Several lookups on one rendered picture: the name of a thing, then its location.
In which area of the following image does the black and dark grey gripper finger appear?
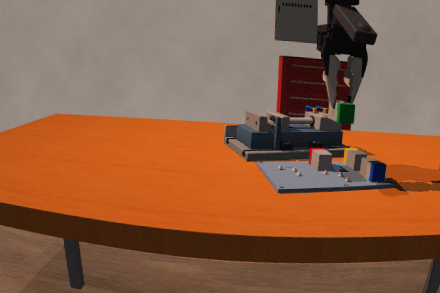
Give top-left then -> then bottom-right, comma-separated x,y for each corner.
344,44 -> 368,104
321,37 -> 341,108

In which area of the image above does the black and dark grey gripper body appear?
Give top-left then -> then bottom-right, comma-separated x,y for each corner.
317,0 -> 363,57

